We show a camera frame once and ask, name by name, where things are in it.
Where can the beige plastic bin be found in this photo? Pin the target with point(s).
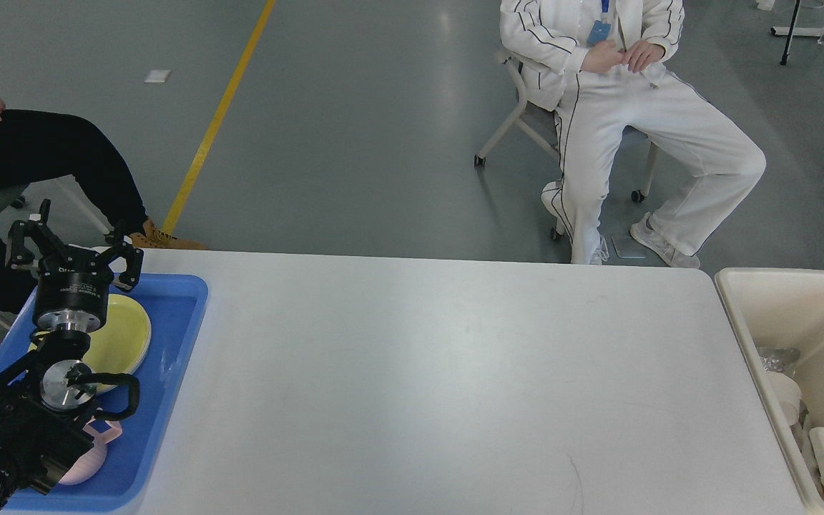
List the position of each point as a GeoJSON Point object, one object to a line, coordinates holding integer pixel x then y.
{"type": "Point", "coordinates": [782, 308]}

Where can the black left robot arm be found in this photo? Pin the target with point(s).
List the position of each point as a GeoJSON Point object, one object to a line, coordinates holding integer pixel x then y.
{"type": "Point", "coordinates": [39, 444]}

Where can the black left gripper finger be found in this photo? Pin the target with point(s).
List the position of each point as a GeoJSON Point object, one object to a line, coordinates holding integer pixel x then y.
{"type": "Point", "coordinates": [33, 246]}
{"type": "Point", "coordinates": [119, 249]}

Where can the white wheeled chair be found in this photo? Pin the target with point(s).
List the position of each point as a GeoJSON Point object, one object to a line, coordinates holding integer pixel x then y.
{"type": "Point", "coordinates": [527, 116]}

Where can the person in black trousers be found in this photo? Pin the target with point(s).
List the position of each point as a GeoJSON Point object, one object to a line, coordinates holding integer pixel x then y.
{"type": "Point", "coordinates": [36, 146]}

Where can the pink ribbed mug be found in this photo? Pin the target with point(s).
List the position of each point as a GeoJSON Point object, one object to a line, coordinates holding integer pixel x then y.
{"type": "Point", "coordinates": [103, 433]}

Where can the white stand base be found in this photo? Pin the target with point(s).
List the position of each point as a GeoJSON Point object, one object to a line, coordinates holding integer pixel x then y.
{"type": "Point", "coordinates": [820, 28]}

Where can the clear floor plate right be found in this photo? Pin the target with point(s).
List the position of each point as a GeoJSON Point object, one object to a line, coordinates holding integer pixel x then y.
{"type": "Point", "coordinates": [627, 248]}

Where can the yellow round plastic plate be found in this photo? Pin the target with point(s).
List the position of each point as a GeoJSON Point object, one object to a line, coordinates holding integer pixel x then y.
{"type": "Point", "coordinates": [54, 386]}

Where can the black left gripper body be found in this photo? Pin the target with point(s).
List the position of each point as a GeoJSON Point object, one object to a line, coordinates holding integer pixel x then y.
{"type": "Point", "coordinates": [69, 299]}

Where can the person in white tracksuit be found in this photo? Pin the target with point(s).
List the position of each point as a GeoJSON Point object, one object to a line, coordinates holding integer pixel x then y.
{"type": "Point", "coordinates": [600, 67]}

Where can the white paper cup sideways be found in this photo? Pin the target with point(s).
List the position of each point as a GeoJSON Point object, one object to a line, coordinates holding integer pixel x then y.
{"type": "Point", "coordinates": [788, 395]}

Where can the silver foil bag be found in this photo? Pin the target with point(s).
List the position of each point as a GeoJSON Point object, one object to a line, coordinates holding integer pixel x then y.
{"type": "Point", "coordinates": [779, 360]}

